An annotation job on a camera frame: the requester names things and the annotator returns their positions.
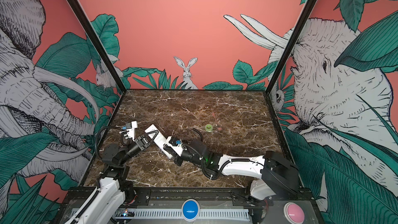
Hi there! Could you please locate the small circuit board with leds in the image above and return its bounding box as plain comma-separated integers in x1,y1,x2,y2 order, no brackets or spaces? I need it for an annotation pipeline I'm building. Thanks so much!
115,208,135,219

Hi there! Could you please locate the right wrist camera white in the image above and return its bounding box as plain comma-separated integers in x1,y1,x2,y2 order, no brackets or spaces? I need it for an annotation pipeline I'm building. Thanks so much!
163,136,183,159

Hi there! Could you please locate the black front mounting rail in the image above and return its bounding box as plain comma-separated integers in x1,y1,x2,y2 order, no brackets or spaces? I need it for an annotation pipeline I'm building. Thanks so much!
62,187,315,207

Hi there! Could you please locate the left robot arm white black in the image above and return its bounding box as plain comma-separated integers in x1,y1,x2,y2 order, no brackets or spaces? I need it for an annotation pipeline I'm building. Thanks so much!
66,127,159,224

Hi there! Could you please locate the blue push button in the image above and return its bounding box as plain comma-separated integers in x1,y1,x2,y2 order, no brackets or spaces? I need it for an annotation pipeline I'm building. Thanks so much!
181,199,201,222

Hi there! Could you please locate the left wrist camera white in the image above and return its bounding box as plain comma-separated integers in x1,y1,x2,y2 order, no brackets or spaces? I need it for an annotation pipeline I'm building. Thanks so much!
119,121,137,141

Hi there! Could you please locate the green tape roll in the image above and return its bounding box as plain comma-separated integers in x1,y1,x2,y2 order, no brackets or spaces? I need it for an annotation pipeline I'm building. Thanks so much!
205,124,213,132

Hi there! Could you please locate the white slotted cable duct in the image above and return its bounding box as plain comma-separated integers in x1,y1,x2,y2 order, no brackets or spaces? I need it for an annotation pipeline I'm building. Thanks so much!
113,208,251,221

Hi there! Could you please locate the white remote control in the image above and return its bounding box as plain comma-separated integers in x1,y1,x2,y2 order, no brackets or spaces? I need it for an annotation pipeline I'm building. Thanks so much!
145,124,170,159

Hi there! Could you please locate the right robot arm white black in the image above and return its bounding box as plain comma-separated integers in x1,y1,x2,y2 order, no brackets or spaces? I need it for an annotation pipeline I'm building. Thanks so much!
163,129,300,200

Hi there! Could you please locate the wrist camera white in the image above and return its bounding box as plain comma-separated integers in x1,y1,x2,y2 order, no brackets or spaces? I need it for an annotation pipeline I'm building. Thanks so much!
119,121,137,141
163,136,183,159

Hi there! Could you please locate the pink push button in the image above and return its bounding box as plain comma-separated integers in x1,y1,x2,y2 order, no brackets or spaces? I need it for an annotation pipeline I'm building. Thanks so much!
284,202,305,224

